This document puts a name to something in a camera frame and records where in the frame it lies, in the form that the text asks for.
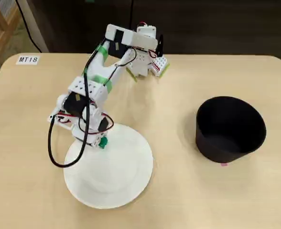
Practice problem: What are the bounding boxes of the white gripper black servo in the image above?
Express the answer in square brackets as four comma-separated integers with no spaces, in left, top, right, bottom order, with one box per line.
[71,104,110,148]

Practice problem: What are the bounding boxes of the black round bin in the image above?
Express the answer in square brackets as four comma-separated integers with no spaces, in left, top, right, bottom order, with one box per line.
[195,95,267,164]

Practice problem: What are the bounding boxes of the white paper plate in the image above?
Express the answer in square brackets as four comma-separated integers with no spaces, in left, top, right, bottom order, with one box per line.
[63,123,154,210]

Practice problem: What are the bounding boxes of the green tape strip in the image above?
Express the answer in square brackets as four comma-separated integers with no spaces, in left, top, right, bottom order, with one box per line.
[158,62,171,79]
[127,68,138,83]

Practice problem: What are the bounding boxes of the white MT18 label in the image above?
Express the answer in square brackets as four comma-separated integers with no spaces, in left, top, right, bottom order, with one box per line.
[16,55,40,65]

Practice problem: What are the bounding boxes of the white wrist camera board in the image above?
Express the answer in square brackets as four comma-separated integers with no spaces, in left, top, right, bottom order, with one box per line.
[47,110,74,131]

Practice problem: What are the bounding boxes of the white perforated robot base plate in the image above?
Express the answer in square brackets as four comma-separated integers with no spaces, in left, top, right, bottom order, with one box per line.
[126,50,171,78]

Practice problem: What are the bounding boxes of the thin black cord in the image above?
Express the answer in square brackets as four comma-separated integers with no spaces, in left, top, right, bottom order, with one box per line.
[15,0,43,52]

